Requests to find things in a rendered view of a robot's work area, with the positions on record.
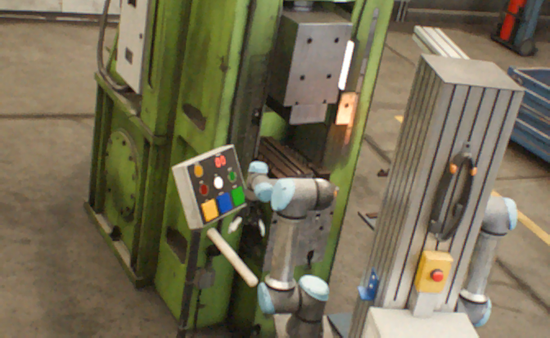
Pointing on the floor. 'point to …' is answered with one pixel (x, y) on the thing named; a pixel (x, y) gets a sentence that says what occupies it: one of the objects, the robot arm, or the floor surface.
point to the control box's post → (189, 280)
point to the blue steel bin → (533, 110)
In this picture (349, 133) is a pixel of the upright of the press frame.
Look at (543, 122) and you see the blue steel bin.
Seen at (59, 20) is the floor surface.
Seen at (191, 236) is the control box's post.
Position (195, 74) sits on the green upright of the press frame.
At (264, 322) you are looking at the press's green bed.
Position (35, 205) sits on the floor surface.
